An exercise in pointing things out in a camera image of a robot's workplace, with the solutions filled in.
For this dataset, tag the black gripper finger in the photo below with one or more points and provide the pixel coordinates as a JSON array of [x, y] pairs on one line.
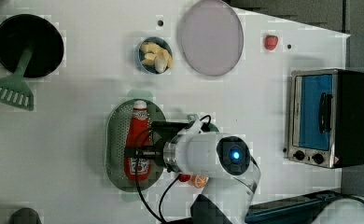
[[145, 153]]

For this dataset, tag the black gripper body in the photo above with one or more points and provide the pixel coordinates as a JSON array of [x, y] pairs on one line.
[[171, 141]]

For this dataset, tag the red felt ketchup bottle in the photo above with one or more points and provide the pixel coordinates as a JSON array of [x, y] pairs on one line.
[[133, 168]]

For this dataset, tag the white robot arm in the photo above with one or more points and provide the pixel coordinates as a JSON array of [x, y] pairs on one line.
[[224, 159]]

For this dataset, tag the small red toy fruit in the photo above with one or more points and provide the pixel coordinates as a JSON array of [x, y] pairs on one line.
[[184, 178]]

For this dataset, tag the orange slice toy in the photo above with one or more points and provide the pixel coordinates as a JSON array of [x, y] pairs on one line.
[[198, 181]]

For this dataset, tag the yellow banana pieces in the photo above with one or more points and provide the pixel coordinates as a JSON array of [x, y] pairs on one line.
[[156, 56]]

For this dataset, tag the small blue bowl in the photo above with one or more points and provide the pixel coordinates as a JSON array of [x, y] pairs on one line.
[[139, 55]]

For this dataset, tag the lavender round plate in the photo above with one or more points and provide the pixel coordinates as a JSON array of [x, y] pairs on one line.
[[212, 37]]

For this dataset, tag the dark cylindrical cup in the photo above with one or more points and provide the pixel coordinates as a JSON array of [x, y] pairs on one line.
[[25, 216]]

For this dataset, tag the green slotted spatula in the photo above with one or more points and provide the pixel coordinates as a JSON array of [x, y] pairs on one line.
[[13, 89]]

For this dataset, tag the red toy strawberry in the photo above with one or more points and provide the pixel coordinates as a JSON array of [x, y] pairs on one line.
[[270, 42]]

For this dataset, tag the black cylindrical utensil cup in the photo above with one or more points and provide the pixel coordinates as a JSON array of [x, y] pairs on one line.
[[18, 31]]

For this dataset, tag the blue crate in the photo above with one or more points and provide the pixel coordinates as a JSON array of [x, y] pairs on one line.
[[295, 210]]

